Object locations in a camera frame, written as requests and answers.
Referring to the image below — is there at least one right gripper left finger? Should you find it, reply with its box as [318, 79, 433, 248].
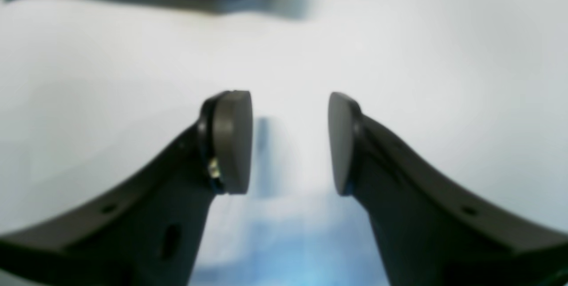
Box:
[1, 91, 253, 286]

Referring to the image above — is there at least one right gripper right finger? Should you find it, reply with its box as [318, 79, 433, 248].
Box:
[328, 92, 568, 286]

